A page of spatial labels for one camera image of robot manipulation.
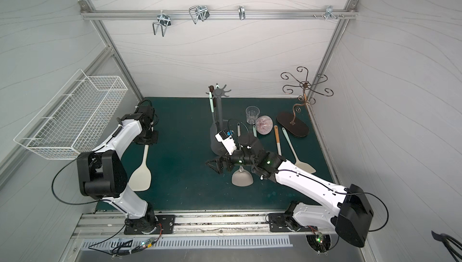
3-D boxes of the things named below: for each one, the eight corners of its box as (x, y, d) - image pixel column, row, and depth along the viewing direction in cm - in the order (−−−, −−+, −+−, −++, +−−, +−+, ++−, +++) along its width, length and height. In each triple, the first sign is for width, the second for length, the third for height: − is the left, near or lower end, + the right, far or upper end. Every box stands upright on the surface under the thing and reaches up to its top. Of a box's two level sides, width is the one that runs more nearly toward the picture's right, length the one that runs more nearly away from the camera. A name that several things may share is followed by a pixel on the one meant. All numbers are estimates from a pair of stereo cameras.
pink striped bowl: (253, 127, 107) (254, 121, 103) (262, 119, 112) (264, 113, 107) (265, 136, 103) (266, 130, 98) (274, 128, 107) (276, 121, 103)
